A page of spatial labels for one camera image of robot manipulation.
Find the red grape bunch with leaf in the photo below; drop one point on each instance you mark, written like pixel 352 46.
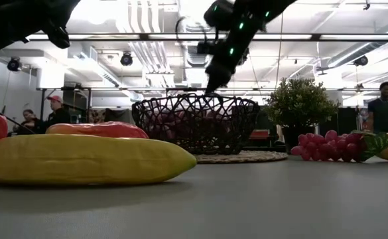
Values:
pixel 329 146

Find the yellow toy banana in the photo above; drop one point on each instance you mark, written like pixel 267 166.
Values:
pixel 87 159

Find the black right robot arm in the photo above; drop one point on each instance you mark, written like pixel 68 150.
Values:
pixel 246 20

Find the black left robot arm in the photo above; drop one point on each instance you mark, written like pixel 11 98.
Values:
pixel 11 20

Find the purple grape bunch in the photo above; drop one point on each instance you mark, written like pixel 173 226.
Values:
pixel 167 124

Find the red crate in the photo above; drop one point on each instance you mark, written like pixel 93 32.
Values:
pixel 259 134

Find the round woven placemat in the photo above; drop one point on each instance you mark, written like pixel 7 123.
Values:
pixel 246 156

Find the potted green artificial plant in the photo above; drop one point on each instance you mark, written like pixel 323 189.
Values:
pixel 299 103

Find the black ceiling spotlight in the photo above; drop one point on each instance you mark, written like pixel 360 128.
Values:
pixel 126 59
pixel 14 64
pixel 361 61

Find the red orange toy mango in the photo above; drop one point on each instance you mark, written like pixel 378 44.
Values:
pixel 97 130

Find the person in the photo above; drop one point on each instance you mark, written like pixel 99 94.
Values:
pixel 384 109
pixel 57 114
pixel 29 123

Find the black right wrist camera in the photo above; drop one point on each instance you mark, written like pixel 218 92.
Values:
pixel 205 47

